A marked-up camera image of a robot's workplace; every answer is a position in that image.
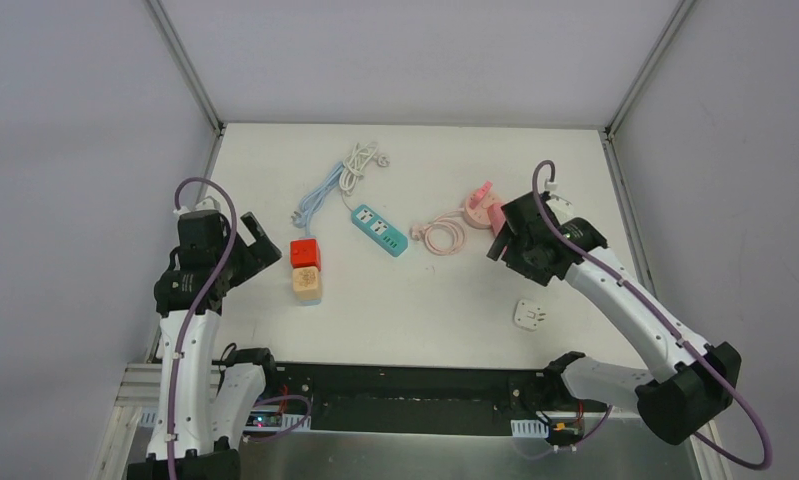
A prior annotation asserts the beige cube adapter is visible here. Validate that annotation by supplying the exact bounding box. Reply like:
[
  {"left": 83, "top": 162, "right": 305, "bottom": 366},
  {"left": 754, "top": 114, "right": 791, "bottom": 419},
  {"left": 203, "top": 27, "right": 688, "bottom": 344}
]
[{"left": 291, "top": 266, "right": 323, "bottom": 305}]

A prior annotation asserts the pink triangular block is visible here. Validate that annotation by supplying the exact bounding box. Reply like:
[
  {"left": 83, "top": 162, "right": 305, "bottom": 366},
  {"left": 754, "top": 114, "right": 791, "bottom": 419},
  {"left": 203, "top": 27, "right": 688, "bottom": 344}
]
[{"left": 487, "top": 203, "right": 506, "bottom": 236}]

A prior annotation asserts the teal power strip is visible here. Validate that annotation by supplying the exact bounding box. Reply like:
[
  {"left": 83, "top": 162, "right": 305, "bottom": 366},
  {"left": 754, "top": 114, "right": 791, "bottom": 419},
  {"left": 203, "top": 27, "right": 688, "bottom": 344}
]
[{"left": 351, "top": 204, "right": 408, "bottom": 258}]

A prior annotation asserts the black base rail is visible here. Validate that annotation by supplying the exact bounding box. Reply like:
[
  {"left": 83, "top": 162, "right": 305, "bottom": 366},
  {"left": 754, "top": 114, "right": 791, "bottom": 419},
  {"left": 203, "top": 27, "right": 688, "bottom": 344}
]
[{"left": 247, "top": 362, "right": 605, "bottom": 437}]

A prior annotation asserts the pink round socket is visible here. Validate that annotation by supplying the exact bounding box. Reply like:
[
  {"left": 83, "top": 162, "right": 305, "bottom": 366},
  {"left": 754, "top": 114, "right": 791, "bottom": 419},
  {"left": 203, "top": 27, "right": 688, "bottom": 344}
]
[{"left": 462, "top": 181, "right": 503, "bottom": 229}]

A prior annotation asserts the light blue power strip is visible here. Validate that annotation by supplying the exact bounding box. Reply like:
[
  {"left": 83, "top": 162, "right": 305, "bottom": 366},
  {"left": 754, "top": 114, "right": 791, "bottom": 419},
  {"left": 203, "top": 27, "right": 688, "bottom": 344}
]
[{"left": 291, "top": 162, "right": 345, "bottom": 238}]

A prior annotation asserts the white coiled cable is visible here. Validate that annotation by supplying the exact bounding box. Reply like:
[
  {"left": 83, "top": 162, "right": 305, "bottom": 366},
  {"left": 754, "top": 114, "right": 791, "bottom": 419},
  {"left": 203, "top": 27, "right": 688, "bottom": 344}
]
[{"left": 339, "top": 140, "right": 392, "bottom": 197}]

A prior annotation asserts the red cube adapter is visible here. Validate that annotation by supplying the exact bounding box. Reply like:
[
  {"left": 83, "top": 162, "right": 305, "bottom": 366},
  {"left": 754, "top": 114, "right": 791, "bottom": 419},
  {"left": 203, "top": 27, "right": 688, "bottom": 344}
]
[{"left": 289, "top": 237, "right": 322, "bottom": 271}]

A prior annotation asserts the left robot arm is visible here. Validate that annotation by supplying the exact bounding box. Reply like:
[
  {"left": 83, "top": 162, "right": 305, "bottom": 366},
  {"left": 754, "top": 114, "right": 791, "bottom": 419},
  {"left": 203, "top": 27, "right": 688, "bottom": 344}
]
[{"left": 126, "top": 210, "right": 281, "bottom": 479}]

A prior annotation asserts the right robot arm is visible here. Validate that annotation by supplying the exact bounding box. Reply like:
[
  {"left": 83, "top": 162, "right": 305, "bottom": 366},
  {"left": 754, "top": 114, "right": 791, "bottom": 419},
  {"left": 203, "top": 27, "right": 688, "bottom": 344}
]
[{"left": 487, "top": 193, "right": 742, "bottom": 445}]

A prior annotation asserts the white travel adapter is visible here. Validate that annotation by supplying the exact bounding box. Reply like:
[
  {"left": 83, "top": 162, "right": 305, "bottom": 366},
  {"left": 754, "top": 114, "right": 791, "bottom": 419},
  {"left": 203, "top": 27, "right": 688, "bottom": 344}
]
[{"left": 512, "top": 299, "right": 546, "bottom": 332}]

